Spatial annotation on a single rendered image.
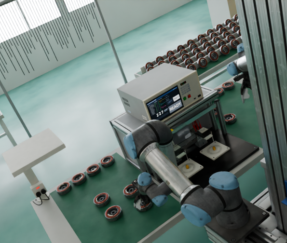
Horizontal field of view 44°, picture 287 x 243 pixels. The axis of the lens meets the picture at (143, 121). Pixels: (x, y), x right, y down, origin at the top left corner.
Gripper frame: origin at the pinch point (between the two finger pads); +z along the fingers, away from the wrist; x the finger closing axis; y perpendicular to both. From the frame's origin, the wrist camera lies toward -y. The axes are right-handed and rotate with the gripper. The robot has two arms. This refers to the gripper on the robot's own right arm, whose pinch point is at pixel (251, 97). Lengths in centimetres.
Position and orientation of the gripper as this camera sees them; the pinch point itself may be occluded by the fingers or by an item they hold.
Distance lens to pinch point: 231.0
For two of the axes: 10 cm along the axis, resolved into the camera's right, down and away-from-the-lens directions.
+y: 5.2, 2.6, -8.1
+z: 3.1, 8.3, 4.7
